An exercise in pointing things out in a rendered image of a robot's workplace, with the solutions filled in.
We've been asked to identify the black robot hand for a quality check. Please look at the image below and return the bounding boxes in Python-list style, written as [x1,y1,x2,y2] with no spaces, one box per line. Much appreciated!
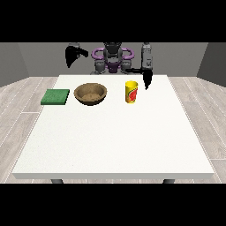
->
[64,45,89,69]
[124,67,154,91]

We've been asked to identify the yellow cup with melon print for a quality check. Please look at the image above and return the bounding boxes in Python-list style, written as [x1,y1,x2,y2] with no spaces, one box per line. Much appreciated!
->
[124,80,139,105]

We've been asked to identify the brown wooden bowl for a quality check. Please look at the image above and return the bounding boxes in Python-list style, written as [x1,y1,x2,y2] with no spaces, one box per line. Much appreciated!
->
[73,82,108,107]

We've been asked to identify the green square pad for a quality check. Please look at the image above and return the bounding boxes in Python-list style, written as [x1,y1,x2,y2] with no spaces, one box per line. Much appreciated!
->
[40,88,71,106]

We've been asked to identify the grey robot trunk purple rings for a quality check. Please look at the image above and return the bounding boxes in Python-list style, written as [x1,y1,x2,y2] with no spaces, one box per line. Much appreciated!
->
[89,42,136,76]

